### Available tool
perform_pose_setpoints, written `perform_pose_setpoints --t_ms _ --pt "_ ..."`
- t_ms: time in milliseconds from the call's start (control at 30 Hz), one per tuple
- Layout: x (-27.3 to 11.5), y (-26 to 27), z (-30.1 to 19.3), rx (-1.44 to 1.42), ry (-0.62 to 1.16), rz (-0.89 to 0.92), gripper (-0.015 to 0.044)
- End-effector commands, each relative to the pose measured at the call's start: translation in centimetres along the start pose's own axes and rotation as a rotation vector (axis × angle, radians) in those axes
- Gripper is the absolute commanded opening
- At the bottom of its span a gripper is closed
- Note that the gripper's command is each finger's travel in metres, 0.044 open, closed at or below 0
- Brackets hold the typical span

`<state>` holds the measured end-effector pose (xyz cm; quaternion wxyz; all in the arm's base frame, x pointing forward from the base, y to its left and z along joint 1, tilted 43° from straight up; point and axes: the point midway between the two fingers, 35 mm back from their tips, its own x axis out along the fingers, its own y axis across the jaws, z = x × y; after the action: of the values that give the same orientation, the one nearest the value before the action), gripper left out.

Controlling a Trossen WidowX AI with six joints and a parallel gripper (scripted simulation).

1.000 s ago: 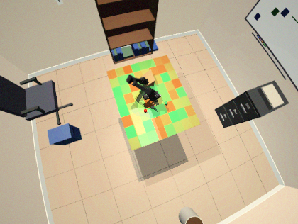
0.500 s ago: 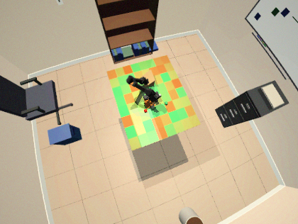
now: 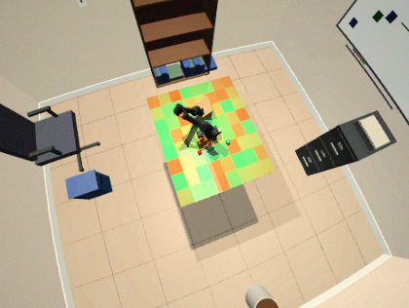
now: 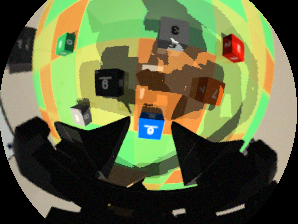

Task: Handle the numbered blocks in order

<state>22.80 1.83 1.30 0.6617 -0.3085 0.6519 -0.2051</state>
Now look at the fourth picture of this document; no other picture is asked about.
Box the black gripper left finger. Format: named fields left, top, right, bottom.
left=53, top=116, right=132, bottom=180

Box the blue block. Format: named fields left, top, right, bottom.
left=138, top=112, right=165, bottom=140

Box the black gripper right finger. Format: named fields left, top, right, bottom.
left=170, top=120, right=245, bottom=186

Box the small green block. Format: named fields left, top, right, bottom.
left=56, top=32, right=76, bottom=56

